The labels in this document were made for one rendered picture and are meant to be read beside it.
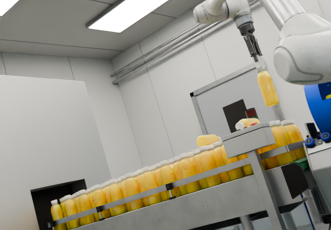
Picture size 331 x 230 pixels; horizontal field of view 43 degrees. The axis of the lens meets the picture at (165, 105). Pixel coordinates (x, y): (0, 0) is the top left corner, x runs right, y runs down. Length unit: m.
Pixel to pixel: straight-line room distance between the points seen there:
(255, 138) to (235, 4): 0.73
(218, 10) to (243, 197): 0.90
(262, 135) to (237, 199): 0.37
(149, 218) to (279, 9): 1.33
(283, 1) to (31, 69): 5.28
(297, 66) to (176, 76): 5.43
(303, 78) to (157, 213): 1.25
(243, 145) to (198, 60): 4.59
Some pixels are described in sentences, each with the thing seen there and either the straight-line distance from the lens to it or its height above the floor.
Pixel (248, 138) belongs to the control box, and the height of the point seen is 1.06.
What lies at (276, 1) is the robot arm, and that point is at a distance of 1.46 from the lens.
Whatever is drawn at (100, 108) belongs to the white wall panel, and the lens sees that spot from 6.94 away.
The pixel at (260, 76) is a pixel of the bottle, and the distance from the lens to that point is 2.16.
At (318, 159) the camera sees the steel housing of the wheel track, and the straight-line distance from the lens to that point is 2.01.
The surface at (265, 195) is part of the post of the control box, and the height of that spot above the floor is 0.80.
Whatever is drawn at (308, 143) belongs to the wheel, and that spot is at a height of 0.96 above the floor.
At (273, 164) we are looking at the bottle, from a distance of 2.03.
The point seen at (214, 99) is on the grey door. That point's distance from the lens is 6.20.
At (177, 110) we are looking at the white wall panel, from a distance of 6.62.
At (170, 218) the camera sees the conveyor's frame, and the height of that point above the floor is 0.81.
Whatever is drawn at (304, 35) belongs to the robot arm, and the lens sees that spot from 1.30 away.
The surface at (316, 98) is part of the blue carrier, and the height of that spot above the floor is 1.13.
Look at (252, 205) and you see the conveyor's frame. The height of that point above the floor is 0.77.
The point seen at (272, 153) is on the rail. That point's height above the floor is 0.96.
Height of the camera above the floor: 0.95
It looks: 11 degrees up
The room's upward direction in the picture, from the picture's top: 18 degrees counter-clockwise
